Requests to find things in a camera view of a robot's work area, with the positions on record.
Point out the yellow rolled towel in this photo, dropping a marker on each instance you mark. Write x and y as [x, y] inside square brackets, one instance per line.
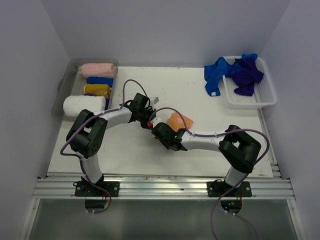
[100, 90]

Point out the white rolled towel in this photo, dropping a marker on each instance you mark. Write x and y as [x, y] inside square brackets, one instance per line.
[74, 104]

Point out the orange polka dot towel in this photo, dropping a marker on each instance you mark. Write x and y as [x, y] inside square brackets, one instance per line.
[176, 122]

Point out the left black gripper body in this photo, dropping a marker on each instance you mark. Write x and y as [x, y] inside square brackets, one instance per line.
[144, 117]

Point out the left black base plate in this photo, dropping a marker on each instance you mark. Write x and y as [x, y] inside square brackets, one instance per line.
[84, 189]

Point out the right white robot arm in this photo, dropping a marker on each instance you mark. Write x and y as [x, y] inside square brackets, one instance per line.
[239, 148]

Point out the blue rolled towel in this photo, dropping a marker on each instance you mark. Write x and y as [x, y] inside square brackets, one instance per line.
[97, 80]

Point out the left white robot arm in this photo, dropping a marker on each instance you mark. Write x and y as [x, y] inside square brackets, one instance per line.
[86, 135]

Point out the grey plastic tray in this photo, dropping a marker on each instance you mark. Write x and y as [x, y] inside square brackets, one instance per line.
[73, 83]

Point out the pink rolled towel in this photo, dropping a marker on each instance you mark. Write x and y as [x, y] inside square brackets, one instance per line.
[98, 70]

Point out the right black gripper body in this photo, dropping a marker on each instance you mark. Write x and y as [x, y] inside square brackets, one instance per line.
[165, 145]

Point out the white plastic basket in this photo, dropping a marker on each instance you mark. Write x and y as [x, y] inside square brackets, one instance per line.
[264, 93]

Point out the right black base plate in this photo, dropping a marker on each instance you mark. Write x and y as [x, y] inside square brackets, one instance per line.
[217, 188]

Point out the aluminium mounting rail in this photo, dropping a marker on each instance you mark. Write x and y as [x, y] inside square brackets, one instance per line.
[161, 187]

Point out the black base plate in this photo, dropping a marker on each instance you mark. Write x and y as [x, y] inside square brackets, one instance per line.
[217, 188]
[84, 189]

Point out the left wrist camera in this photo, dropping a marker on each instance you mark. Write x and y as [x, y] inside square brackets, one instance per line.
[154, 100]

